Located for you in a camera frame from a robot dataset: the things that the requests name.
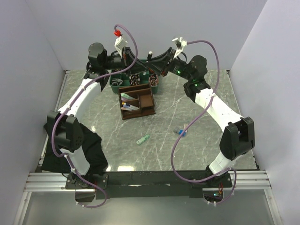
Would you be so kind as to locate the pink black rolled tie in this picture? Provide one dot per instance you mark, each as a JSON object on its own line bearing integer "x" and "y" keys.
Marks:
{"x": 153, "y": 80}

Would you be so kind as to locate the grey rolled cloth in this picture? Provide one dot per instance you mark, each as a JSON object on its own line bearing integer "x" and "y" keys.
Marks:
{"x": 116, "y": 82}

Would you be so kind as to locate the green compartment tray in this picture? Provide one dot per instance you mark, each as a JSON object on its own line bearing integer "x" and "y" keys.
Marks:
{"x": 144, "y": 79}

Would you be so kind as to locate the green highlighter on table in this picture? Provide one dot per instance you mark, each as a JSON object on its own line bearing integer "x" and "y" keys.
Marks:
{"x": 142, "y": 139}

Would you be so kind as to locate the black cloth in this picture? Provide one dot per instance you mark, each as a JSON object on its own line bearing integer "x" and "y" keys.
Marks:
{"x": 92, "y": 149}

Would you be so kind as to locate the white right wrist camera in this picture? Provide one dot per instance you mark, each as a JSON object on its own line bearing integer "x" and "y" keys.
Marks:
{"x": 180, "y": 44}

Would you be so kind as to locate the brown wooden desk organizer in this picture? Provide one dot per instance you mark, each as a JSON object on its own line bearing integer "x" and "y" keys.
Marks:
{"x": 143, "y": 99}

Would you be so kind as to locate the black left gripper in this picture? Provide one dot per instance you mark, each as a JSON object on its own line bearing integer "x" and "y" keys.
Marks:
{"x": 138, "y": 67}

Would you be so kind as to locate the aluminium rail frame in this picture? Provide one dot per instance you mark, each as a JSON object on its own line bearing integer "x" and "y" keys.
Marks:
{"x": 46, "y": 202}

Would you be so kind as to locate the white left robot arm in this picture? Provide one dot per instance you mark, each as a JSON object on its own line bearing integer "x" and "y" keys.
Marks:
{"x": 66, "y": 136}

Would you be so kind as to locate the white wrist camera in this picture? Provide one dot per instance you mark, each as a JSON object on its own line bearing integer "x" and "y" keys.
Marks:
{"x": 180, "y": 44}
{"x": 120, "y": 42}

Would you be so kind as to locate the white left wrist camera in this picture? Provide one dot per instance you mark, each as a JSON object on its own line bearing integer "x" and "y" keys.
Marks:
{"x": 120, "y": 42}

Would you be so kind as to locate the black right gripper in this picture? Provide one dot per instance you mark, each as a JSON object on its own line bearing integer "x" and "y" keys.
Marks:
{"x": 160, "y": 63}

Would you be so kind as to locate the black white rolled tie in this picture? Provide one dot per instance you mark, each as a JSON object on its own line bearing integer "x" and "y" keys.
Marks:
{"x": 134, "y": 79}

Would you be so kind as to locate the blue grey glue stick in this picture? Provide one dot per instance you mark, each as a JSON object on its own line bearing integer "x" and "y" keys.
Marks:
{"x": 179, "y": 131}

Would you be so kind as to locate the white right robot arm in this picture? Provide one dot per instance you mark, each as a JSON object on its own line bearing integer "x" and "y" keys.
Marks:
{"x": 238, "y": 136}

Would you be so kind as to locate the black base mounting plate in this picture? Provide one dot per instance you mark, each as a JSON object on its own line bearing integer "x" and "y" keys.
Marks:
{"x": 154, "y": 184}

